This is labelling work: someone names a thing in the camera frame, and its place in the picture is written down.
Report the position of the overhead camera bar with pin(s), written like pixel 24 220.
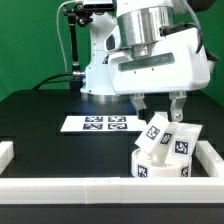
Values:
pixel 98 4

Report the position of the white left fence block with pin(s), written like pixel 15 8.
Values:
pixel 6 154

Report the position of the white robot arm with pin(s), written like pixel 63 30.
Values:
pixel 147 46

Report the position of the white round stool seat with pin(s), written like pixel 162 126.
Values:
pixel 142 167

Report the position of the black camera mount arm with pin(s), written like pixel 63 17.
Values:
pixel 76 16

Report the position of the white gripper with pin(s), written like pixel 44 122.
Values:
pixel 174 65

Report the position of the white front fence rail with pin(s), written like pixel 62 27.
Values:
pixel 111 190

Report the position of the white sheet with tags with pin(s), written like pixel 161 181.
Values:
pixel 102 123

